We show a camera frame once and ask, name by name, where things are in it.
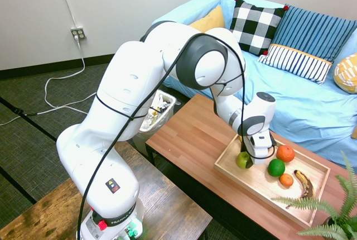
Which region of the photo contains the brown spotted banana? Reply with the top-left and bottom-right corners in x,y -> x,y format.
293,169 -> 315,198

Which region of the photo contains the trash bin with plastic bag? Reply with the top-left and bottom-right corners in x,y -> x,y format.
138,89 -> 177,141

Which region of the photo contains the rustic wooden robot table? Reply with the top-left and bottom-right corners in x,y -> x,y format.
0,141 -> 214,240

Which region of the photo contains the large orange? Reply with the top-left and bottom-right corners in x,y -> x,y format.
276,145 -> 296,163

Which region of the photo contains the green fern plant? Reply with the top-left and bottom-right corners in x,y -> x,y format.
271,150 -> 357,240

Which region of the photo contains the white power cable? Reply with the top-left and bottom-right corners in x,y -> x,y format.
0,35 -> 97,126

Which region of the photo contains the light wooden tray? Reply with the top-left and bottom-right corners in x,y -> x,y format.
214,133 -> 331,228

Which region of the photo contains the green apple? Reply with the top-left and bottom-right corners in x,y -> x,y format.
235,151 -> 250,169

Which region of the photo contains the yellow white patterned pillow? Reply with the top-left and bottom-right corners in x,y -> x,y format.
334,52 -> 357,94

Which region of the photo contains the black floor cable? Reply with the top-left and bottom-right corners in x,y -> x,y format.
0,96 -> 58,142

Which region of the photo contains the plain yellow pillow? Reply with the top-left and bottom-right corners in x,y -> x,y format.
189,4 -> 226,33

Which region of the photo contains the wall power outlet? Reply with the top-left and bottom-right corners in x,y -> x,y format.
70,26 -> 87,42

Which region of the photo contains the light blue covered sofa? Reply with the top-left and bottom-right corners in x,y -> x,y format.
152,0 -> 357,169

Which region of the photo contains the green round citrus fruit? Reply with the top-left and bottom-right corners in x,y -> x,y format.
268,159 -> 286,177

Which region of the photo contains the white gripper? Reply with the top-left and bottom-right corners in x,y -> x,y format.
240,131 -> 277,170

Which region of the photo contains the black white checked pillow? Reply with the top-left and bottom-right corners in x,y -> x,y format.
229,0 -> 289,56

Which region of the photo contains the white navy striped pillow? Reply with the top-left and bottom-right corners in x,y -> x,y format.
257,44 -> 333,85

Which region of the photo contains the blue striped pillow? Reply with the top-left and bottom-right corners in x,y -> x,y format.
271,4 -> 357,64

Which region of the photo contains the small orange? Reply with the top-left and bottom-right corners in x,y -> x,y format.
279,173 -> 295,188

